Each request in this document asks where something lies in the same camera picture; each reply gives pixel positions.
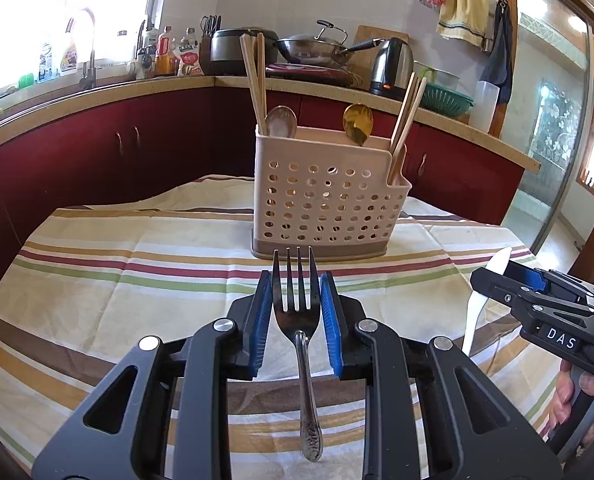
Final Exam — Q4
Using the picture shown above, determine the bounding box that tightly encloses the beige perforated utensil holder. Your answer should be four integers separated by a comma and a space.
249, 125, 412, 261

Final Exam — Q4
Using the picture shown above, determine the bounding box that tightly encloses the dark hanging apron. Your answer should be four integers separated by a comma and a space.
487, 2, 514, 101

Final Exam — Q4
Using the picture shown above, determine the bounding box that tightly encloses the white ceramic spoon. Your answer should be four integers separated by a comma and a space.
461, 247, 512, 356

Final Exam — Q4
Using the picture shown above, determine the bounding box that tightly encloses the green plastic basket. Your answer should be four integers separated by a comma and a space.
417, 82, 475, 117

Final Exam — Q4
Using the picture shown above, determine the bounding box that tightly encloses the orange label detergent bottle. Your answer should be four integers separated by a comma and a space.
59, 30, 80, 76

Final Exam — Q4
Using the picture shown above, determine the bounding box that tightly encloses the blue label detergent bottle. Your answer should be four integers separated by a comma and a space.
39, 42, 60, 83

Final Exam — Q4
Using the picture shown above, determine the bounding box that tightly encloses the silver metal spoon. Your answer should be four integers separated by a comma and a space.
266, 106, 298, 138

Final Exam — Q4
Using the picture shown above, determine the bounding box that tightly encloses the striped tablecloth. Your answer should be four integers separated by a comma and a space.
0, 175, 578, 480

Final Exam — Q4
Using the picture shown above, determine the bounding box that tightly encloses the kitchen window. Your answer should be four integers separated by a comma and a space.
0, 0, 163, 106

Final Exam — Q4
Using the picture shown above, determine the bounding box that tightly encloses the gold metal spoon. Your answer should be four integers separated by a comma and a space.
343, 104, 374, 147

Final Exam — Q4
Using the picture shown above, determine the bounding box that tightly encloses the red label oil bottle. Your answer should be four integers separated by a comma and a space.
155, 26, 175, 77

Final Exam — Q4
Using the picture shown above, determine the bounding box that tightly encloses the red induction stove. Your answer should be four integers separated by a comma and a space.
266, 62, 358, 86

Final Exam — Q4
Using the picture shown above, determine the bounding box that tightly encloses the bowl in basket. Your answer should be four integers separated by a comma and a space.
414, 61, 460, 88

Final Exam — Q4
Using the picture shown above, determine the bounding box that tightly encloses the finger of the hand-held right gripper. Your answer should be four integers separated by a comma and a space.
470, 269, 594, 320
504, 259, 594, 303

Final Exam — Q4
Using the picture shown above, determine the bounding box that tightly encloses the metal sink faucet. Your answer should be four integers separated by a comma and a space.
66, 9, 98, 91

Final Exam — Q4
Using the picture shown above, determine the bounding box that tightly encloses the white pump bottle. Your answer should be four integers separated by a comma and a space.
137, 20, 160, 80

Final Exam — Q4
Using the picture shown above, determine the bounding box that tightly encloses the metal wok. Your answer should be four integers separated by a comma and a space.
274, 20, 393, 67

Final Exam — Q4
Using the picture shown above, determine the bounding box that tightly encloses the steel electric kettle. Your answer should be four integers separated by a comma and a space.
368, 37, 415, 101

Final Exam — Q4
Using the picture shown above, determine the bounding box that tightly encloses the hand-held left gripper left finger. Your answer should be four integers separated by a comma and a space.
32, 270, 275, 480

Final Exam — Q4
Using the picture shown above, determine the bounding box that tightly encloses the silver metal fork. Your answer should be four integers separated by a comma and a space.
272, 246, 324, 462

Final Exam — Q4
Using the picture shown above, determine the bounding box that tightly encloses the wooden kitchen counter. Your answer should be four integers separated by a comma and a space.
0, 75, 540, 171

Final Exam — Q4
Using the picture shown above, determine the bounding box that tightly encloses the red white seasoning packet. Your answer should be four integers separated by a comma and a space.
177, 44, 203, 77

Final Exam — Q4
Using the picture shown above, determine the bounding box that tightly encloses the white plastic cup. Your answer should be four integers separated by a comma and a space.
470, 80, 500, 133

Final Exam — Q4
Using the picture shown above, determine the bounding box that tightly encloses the frosted glass door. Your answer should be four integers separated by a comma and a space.
497, 0, 594, 256

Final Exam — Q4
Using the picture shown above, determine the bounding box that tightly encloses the yellow hanging towel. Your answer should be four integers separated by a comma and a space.
437, 0, 490, 51

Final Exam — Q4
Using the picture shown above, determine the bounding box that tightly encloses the wooden cutting board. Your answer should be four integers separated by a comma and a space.
349, 25, 410, 78

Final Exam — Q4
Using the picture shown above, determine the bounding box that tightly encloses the knife block with scissors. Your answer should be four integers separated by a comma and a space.
199, 15, 223, 75

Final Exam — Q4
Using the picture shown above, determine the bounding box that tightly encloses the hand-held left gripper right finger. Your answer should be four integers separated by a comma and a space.
321, 270, 563, 480

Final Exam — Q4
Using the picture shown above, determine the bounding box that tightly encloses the dark rice cooker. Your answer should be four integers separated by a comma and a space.
211, 27, 280, 75

